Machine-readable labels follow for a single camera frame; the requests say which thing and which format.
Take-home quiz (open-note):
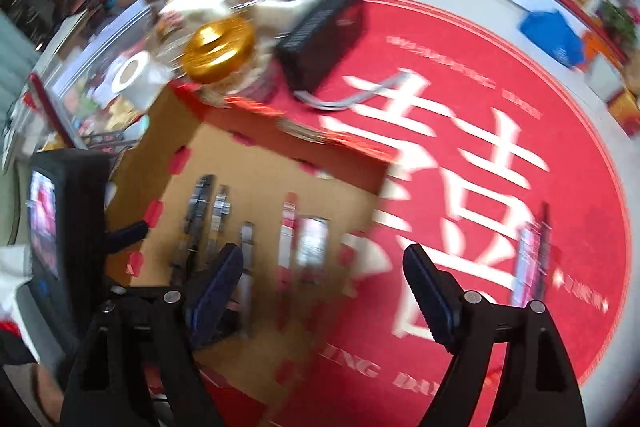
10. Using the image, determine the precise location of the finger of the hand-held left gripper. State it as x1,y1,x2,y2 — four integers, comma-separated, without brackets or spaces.
105,220,150,256

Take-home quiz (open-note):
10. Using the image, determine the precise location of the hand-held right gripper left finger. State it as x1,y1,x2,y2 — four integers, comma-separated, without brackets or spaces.
59,243,246,427

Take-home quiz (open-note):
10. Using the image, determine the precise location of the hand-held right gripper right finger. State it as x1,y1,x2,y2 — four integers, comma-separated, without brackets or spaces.
402,243,587,427

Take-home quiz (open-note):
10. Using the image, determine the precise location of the grey grip clear pen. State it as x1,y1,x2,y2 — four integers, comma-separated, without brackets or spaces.
170,174,216,283

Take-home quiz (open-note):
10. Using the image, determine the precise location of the light blue printed pen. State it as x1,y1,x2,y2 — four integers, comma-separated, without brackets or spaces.
512,222,538,308

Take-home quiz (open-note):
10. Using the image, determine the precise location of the small red black box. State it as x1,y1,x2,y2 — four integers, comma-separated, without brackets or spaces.
296,216,331,273

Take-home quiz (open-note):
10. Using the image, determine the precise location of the red cardboard box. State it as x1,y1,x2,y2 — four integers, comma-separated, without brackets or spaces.
102,82,408,413

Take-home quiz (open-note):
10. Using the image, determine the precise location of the person's left forearm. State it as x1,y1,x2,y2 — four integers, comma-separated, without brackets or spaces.
30,359,68,425

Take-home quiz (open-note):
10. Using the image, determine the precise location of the white tissue roll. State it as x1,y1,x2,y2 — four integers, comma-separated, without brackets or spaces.
110,50,173,110

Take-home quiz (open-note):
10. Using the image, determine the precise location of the clear plastic storage box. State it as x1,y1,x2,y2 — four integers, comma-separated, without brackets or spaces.
50,2,156,122

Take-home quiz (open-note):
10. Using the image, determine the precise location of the red round printed mat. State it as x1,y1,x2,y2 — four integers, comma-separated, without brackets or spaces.
165,0,633,427

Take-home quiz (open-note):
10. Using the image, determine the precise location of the gold lid jar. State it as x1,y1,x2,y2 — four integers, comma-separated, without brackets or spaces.
181,17,273,102

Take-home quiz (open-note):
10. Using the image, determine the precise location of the black radio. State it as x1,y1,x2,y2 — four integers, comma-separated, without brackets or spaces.
274,0,366,95

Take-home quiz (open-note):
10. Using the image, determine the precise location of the blue plastic bag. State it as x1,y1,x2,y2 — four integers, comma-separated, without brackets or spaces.
519,8,586,68

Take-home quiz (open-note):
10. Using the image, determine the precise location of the green potted plant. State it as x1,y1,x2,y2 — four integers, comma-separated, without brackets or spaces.
597,0,640,42

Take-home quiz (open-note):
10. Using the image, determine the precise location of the grey radio strap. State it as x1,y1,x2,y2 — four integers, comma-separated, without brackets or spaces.
295,74,413,112

